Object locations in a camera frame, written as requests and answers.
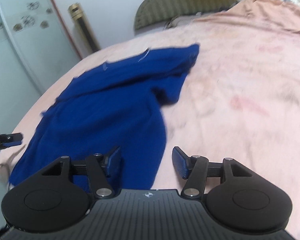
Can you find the pink bed sheet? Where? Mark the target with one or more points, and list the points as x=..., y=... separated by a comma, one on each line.
x=240, y=100

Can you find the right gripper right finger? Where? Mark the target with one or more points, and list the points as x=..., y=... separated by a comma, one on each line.
x=193, y=170

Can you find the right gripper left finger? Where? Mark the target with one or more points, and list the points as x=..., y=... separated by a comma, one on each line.
x=100, y=169

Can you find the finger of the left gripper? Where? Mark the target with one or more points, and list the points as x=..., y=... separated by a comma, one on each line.
x=10, y=140

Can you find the blue knit sweater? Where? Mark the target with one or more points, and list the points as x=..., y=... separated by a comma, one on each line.
x=116, y=104

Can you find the beige patterned pillow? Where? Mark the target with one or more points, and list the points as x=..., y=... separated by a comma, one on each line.
x=180, y=21

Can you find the orange blanket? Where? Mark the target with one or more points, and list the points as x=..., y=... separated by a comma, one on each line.
x=262, y=13

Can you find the gold tower fan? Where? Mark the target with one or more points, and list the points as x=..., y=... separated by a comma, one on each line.
x=83, y=27

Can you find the white floral wardrobe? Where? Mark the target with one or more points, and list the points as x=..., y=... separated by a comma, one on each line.
x=35, y=52

